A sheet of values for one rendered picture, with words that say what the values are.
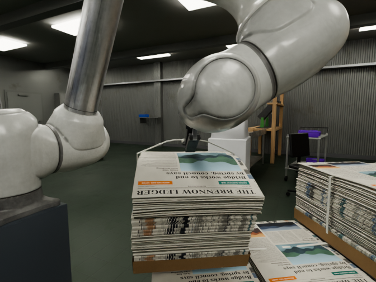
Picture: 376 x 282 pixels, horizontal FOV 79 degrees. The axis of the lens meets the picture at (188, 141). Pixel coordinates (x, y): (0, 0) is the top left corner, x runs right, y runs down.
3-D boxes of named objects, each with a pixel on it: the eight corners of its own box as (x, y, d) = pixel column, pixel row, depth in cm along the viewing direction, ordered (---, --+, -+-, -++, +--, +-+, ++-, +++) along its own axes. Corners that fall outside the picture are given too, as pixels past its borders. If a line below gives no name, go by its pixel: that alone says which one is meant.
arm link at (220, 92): (194, 145, 41) (254, 107, 42) (215, 151, 26) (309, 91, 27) (163, 93, 40) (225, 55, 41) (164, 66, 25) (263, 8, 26)
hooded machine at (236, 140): (244, 201, 339) (247, 111, 324) (205, 195, 363) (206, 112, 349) (251, 188, 399) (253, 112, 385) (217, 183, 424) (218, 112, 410)
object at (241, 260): (137, 225, 69) (137, 214, 67) (230, 221, 73) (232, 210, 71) (132, 275, 55) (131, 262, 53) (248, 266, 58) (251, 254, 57)
